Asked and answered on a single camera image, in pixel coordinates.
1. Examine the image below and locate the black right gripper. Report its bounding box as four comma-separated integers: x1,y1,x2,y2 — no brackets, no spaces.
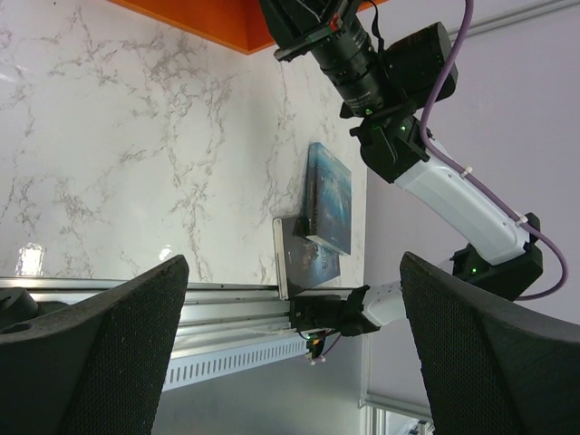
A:
259,0,362,63

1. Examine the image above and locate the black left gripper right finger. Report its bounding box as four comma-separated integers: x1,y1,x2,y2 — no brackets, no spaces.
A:
400,252,579,434

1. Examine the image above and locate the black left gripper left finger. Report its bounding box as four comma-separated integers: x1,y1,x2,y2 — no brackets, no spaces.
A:
1,255,189,434

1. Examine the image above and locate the teal blue ocean book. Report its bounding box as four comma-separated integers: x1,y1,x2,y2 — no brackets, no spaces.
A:
294,142,353,256

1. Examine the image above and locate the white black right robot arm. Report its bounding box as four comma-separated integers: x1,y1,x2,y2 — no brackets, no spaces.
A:
260,1,543,301

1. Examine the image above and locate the orange wooden shelf box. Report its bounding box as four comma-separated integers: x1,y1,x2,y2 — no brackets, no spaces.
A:
112,0,275,55

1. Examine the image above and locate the dark night scene book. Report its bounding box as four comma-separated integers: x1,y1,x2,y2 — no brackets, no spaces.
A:
273,217,341,300

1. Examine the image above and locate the white slotted cable duct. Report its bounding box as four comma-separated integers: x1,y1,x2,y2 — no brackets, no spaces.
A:
162,337,307,392

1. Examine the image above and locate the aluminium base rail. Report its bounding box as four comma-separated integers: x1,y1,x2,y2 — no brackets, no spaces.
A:
0,275,300,350

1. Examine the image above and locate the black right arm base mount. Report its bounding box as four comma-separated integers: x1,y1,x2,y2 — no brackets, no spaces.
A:
289,285,380,337

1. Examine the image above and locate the aluminium right frame post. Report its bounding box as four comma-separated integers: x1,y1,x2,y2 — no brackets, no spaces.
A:
467,0,579,36

